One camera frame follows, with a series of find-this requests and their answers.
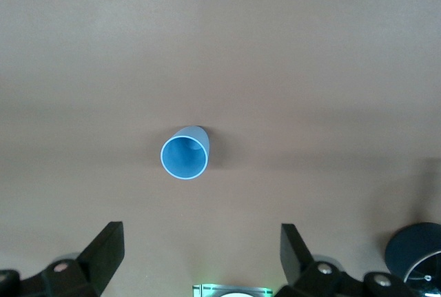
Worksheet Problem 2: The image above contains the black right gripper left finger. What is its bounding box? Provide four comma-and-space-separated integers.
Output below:
0, 221, 125, 297

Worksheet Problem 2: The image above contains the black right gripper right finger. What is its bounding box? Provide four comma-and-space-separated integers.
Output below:
275, 223, 420, 297

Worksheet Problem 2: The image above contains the blue plastic cup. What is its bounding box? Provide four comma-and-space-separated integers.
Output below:
160, 125, 212, 181

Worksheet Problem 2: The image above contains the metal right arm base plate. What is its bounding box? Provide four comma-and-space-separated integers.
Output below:
192, 283, 275, 297

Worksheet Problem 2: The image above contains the black pot with blue handle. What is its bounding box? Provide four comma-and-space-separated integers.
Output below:
384, 221, 441, 297

